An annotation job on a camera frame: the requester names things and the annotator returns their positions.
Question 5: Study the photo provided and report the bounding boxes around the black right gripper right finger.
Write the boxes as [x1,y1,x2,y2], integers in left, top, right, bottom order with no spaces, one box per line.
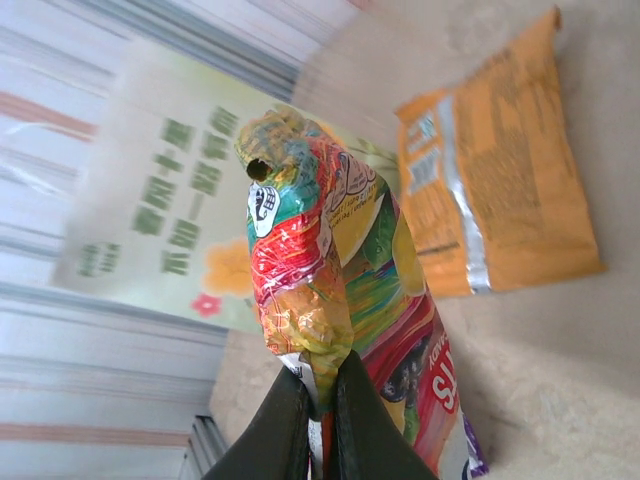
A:
[333,351,441,480]

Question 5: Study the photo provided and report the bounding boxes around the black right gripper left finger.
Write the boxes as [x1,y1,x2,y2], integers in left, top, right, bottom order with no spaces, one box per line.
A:
[199,368,314,480]

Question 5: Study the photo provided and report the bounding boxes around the red rainbow candy bag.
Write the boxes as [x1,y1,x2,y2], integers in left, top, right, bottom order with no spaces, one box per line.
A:
[232,104,490,480]

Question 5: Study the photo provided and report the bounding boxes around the white printed paper bag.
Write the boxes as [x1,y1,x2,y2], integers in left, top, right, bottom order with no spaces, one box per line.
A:
[49,62,401,334]

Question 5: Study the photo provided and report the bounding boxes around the yellow-orange snack packet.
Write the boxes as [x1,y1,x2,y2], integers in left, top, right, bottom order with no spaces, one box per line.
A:
[394,7,609,296]

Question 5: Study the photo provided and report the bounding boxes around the aluminium side rail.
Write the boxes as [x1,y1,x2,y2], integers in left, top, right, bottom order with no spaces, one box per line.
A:
[187,413,231,480]

